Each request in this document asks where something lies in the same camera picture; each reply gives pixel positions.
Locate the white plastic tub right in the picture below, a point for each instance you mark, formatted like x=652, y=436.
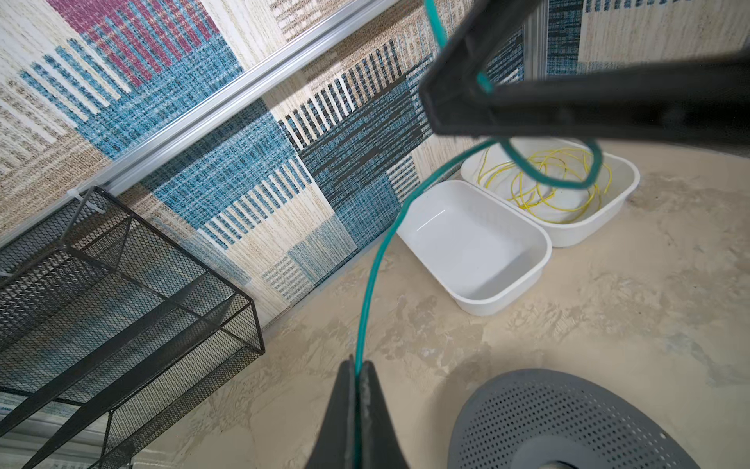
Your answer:
x=568, y=216

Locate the black wire mesh shelf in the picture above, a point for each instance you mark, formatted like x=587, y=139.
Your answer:
x=110, y=334

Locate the white plastic tub left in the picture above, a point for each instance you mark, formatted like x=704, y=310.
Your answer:
x=482, y=252

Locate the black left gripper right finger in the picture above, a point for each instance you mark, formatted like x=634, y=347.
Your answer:
x=376, y=435

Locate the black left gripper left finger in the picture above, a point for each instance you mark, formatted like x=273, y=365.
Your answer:
x=335, y=446

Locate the black perforated cable spool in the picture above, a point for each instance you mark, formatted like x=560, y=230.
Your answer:
x=537, y=418

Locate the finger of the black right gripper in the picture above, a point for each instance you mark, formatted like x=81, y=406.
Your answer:
x=469, y=53
x=700, y=102

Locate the white plastic tub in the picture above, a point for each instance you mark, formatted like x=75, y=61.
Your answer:
x=482, y=252
x=568, y=216

